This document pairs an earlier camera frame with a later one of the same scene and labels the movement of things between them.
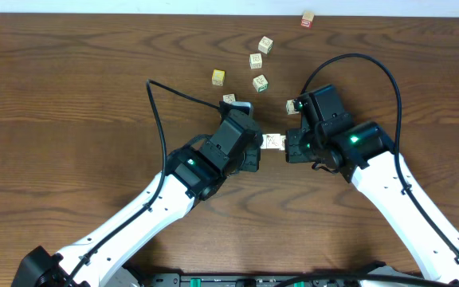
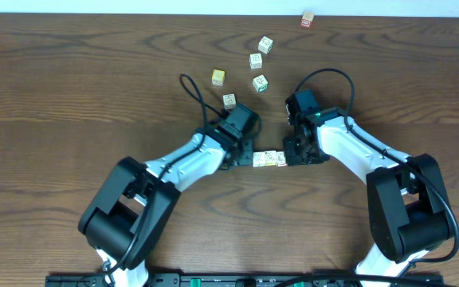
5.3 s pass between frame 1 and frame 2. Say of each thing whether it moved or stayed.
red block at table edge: stayed
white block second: stayed
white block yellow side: moved
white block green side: stayed
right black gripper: stayed
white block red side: moved
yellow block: stayed
